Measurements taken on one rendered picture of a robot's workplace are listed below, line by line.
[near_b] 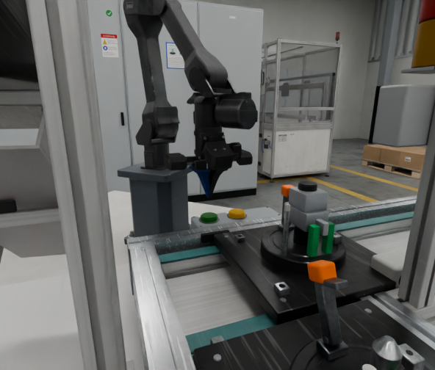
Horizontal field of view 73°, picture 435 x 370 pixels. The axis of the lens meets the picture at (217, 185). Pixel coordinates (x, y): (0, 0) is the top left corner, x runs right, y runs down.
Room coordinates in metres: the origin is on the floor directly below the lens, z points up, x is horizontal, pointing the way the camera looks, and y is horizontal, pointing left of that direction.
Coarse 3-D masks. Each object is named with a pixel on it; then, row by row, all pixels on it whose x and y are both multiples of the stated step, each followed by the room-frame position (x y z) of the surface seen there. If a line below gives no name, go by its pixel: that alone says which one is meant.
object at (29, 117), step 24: (0, 0) 0.21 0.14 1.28; (24, 0) 0.24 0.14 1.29; (0, 24) 0.23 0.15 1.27; (24, 24) 0.24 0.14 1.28; (0, 48) 0.25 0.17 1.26; (24, 48) 0.25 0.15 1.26; (0, 72) 0.28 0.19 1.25; (24, 72) 0.28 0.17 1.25; (0, 120) 0.37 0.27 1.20; (24, 120) 0.37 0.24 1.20
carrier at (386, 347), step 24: (360, 312) 0.31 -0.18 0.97; (384, 312) 0.31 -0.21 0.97; (240, 336) 0.27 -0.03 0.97; (264, 336) 0.27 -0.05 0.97; (288, 336) 0.27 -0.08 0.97; (312, 336) 0.27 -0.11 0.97; (360, 336) 0.27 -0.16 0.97; (384, 336) 0.18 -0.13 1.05; (408, 336) 0.27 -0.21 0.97; (216, 360) 0.23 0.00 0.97; (240, 360) 0.23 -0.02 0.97; (264, 360) 0.23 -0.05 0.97; (288, 360) 0.23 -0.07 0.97; (312, 360) 0.22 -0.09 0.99; (336, 360) 0.22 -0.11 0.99; (360, 360) 0.22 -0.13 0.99; (384, 360) 0.17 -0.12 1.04; (408, 360) 0.20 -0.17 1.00; (432, 360) 0.23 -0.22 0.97
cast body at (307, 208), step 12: (300, 192) 0.44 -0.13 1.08; (312, 192) 0.43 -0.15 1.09; (324, 192) 0.44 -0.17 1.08; (300, 204) 0.43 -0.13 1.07; (312, 204) 0.43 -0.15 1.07; (324, 204) 0.44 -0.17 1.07; (300, 216) 0.43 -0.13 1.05; (312, 216) 0.42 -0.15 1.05; (324, 216) 0.43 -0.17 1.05; (300, 228) 0.43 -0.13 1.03; (324, 228) 0.41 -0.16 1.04
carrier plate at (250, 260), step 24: (216, 240) 0.51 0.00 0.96; (240, 264) 0.42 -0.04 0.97; (264, 264) 0.42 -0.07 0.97; (360, 264) 0.42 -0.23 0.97; (264, 288) 0.35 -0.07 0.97; (312, 288) 0.35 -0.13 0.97; (360, 288) 0.35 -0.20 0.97; (384, 288) 0.36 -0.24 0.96; (288, 312) 0.31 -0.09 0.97; (312, 312) 0.32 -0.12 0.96
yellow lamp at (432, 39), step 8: (424, 24) 0.37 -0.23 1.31; (432, 24) 0.36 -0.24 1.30; (424, 32) 0.37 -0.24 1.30; (432, 32) 0.36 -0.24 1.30; (416, 40) 0.38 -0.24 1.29; (424, 40) 0.37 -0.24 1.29; (432, 40) 0.36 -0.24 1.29; (416, 48) 0.38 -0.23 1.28; (424, 48) 0.36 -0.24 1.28; (432, 48) 0.36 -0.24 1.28; (416, 56) 0.37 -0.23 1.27; (424, 56) 0.36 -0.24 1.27; (432, 56) 0.36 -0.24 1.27; (416, 64) 0.37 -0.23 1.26; (424, 64) 0.36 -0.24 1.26; (432, 64) 0.35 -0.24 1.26
